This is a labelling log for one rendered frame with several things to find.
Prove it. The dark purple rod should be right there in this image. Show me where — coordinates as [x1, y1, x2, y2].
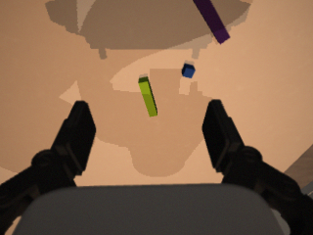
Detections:
[193, 0, 230, 44]

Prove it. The small blue block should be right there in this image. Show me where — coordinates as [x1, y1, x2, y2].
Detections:
[181, 64, 196, 78]

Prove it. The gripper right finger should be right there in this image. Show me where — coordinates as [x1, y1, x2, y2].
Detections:
[201, 99, 313, 235]

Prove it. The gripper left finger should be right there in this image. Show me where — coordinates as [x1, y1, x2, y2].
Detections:
[0, 101, 96, 235]

